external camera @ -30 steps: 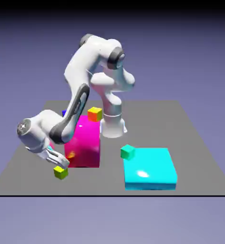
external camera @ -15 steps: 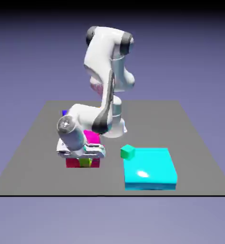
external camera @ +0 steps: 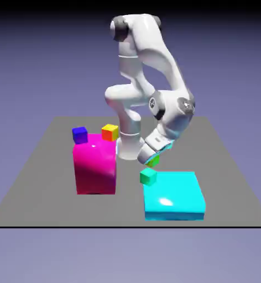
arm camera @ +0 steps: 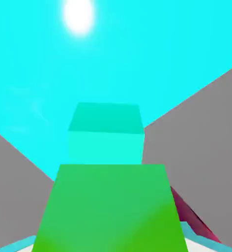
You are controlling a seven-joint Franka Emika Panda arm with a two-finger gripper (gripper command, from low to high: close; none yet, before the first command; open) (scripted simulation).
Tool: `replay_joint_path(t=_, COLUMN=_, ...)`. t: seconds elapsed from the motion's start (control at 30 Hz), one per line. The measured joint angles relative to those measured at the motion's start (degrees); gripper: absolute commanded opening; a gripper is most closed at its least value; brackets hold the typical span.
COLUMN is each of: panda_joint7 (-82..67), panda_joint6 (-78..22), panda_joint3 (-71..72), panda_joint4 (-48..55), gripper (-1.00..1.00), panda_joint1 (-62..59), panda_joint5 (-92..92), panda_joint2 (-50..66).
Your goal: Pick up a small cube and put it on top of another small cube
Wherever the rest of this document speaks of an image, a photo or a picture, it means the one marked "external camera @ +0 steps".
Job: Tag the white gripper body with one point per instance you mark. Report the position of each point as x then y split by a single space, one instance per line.
148 152

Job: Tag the small lime green cube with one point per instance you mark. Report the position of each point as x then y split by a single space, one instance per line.
153 161

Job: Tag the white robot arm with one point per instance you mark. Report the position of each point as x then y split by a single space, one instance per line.
152 66

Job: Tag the small teal green cube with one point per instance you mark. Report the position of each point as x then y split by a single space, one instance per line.
147 176

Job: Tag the small orange yellow cube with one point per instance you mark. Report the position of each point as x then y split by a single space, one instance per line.
109 132

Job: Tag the small blue cube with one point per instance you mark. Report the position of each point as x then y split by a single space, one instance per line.
79 134

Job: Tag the large cyan box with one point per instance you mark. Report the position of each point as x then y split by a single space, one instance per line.
174 194

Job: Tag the large magenta box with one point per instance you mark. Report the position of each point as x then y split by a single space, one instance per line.
95 165

